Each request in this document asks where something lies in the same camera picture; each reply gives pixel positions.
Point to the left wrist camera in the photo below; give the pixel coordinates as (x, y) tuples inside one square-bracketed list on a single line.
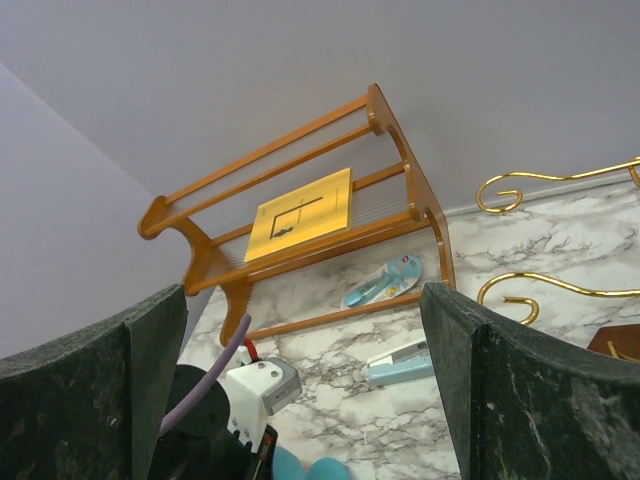
[(257, 391)]

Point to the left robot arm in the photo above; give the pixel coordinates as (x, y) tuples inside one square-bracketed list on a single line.
[(202, 447)]

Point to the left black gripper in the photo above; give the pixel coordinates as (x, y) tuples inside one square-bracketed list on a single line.
[(226, 457)]

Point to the light blue stapler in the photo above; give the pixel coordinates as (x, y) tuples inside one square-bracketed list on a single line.
[(408, 362)]

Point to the wooden shelf rack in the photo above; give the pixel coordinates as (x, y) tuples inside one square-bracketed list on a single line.
[(219, 261)]

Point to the yellow book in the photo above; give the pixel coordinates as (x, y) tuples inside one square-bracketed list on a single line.
[(315, 210)]

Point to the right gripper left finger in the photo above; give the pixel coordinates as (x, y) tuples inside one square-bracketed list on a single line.
[(89, 405)]

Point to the blue correction tape package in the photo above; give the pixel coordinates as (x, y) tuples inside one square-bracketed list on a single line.
[(396, 277)]

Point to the blue wine glass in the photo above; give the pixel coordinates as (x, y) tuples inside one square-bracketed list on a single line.
[(286, 466)]

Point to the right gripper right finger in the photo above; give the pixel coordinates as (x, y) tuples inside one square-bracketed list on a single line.
[(521, 404)]

